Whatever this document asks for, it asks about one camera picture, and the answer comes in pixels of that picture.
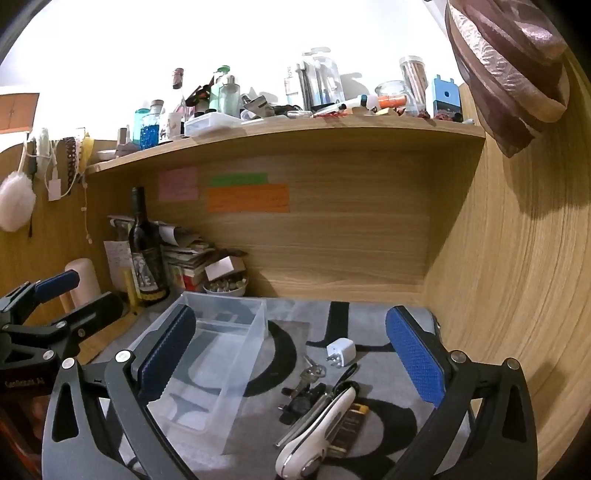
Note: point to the white paper note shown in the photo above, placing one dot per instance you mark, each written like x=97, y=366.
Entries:
x=119, y=260

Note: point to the white fluffy pompom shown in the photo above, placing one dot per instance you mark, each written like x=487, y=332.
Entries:
x=17, y=201

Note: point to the black round keychain tag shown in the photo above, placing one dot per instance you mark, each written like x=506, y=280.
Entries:
x=301, y=404

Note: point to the white bowl of pebbles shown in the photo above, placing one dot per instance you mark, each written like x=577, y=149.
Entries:
x=232, y=285

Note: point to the orange white tube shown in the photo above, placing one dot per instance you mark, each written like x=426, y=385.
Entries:
x=377, y=102

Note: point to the white wall plug adapter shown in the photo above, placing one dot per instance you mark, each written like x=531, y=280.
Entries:
x=341, y=352

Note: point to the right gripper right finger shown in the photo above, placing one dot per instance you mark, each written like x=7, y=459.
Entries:
x=482, y=425

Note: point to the silver key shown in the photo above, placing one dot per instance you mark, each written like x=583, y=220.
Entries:
x=311, y=374

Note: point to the stack of books and papers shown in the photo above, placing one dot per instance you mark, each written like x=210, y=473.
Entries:
x=185, y=254

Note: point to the clear glass jar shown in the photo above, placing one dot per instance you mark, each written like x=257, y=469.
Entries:
x=321, y=84

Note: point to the pink sticky note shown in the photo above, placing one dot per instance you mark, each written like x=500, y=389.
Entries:
x=178, y=185

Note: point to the clear plastic storage bin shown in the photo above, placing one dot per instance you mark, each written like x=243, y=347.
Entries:
x=199, y=404

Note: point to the dark wine bottle elephant label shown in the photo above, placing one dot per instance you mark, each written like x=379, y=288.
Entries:
x=146, y=255

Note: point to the brown hanging cloth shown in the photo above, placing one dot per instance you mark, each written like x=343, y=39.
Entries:
x=512, y=58

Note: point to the blue bead jar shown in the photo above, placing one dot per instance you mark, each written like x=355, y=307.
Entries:
x=149, y=131

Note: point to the orange sticky note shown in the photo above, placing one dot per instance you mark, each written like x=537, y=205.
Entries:
x=265, y=198

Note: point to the white plastic tray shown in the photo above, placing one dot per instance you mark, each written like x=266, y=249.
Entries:
x=209, y=122

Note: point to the white handheld lint remover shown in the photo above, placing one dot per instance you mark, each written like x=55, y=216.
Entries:
x=303, y=455

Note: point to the blue phone holder box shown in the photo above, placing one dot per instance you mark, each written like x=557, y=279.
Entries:
x=446, y=100

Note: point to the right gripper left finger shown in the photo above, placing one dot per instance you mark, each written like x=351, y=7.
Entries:
x=98, y=425

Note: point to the small white card box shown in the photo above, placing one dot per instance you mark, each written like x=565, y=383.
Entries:
x=225, y=266

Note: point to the green sticky note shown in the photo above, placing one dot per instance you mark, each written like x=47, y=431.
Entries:
x=238, y=179

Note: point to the white charger on hook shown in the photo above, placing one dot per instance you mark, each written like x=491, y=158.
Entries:
x=52, y=179

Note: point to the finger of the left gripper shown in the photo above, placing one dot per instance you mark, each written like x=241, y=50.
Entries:
x=90, y=318
x=56, y=286

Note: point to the green glass bottle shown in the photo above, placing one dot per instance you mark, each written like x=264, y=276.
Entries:
x=229, y=97

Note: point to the wooden shelf board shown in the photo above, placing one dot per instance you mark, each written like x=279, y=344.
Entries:
x=299, y=136

